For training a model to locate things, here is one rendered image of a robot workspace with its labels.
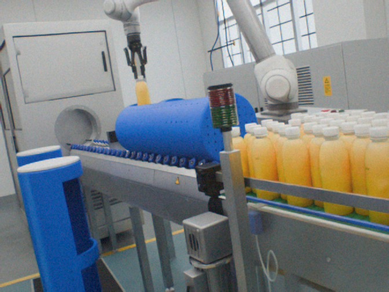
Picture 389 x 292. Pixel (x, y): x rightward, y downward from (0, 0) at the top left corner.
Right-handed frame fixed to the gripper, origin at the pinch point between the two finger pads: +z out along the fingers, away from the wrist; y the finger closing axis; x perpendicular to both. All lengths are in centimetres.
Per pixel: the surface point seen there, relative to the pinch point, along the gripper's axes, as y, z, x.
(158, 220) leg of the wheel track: -6, 90, -20
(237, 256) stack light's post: 39, 57, 121
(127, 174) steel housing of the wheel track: 14, 54, -6
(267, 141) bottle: 15, 32, 110
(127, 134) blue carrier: 15.0, 31.5, 5.1
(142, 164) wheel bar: 12, 47, 12
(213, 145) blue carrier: 10, 36, 75
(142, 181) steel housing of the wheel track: 15, 56, 13
